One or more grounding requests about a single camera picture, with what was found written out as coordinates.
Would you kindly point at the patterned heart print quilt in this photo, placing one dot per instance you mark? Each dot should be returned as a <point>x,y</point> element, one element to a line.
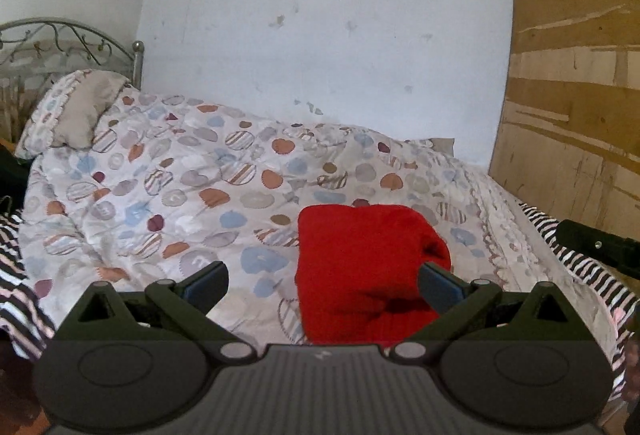
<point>167,185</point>

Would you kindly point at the beige patterned pillow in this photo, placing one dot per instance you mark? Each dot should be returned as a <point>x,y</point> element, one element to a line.
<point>67,114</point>

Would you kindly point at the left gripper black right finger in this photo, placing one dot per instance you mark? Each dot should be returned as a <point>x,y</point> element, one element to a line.
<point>482,311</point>

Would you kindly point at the black white pink striped sheet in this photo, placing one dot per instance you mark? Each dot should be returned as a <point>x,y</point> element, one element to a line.
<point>22,322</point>

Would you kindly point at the metal wrought headboard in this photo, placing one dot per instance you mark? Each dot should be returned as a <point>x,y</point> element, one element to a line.
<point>36,52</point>

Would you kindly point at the red long-sleeve sweater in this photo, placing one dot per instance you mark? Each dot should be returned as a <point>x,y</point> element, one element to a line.
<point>357,273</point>

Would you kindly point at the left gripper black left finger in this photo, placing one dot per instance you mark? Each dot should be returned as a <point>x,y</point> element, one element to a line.
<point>166,310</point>

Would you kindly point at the wooden plywood board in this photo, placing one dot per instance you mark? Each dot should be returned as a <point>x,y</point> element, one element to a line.
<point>568,138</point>

